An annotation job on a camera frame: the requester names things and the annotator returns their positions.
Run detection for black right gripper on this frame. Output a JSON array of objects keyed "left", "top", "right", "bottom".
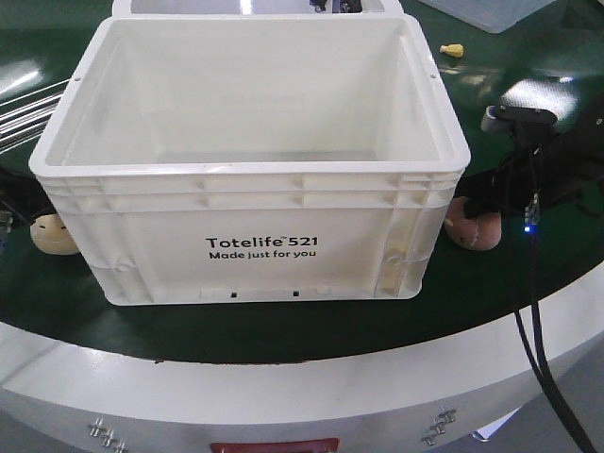
[{"left": 455, "top": 94, "right": 603, "bottom": 218}]

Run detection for brown round plush toy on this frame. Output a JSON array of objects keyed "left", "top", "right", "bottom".
[{"left": 444, "top": 196, "right": 502, "bottom": 251}]

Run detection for white plastic tote box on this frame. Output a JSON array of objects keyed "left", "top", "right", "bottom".
[{"left": 29, "top": 12, "right": 470, "bottom": 306}]

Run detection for cream round plush toy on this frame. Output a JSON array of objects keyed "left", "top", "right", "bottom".
[{"left": 29, "top": 213, "right": 79, "bottom": 256}]

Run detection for small yellow toy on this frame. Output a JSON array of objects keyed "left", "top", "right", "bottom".
[{"left": 439, "top": 43, "right": 464, "bottom": 59}]

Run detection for clear plastic tray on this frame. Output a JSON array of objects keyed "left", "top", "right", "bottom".
[{"left": 423, "top": 0, "right": 554, "bottom": 34}]

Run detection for red warning label plate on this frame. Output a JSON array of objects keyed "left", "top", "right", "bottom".
[{"left": 210, "top": 438, "right": 340, "bottom": 453}]

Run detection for black braided cable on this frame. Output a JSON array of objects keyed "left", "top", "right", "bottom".
[{"left": 512, "top": 141, "right": 600, "bottom": 453}]

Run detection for chrome guide rail bars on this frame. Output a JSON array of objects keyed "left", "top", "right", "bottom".
[{"left": 1, "top": 79, "right": 69, "bottom": 153}]

